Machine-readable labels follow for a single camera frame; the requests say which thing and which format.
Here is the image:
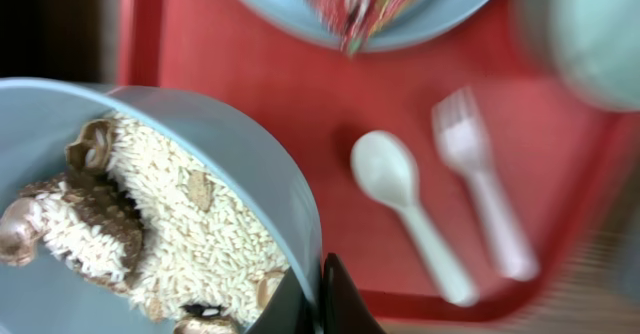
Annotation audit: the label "white plastic fork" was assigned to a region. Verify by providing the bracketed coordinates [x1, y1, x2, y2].
[432, 87, 540, 281]

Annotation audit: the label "light blue bowl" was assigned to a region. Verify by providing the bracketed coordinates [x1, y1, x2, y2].
[1, 78, 324, 333]

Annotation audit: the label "red plastic tray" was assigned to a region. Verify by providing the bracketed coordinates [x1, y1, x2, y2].
[118, 0, 639, 325]

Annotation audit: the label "mint green bowl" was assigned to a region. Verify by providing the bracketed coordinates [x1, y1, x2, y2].
[512, 0, 639, 112]

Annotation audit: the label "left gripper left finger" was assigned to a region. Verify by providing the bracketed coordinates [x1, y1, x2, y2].
[245, 270, 313, 334]

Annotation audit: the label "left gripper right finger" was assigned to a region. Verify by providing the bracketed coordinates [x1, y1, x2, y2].
[322, 253, 385, 334]

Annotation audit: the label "white plastic spoon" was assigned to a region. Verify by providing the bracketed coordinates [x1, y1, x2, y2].
[350, 130, 479, 307]

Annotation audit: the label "light blue plate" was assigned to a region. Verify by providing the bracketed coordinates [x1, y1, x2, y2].
[240, 0, 490, 52]

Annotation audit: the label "rice food leftovers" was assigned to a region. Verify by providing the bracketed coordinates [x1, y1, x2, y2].
[1, 112, 289, 333]

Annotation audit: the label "black tray bin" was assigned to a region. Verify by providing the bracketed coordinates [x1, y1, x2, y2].
[1, 0, 120, 83]

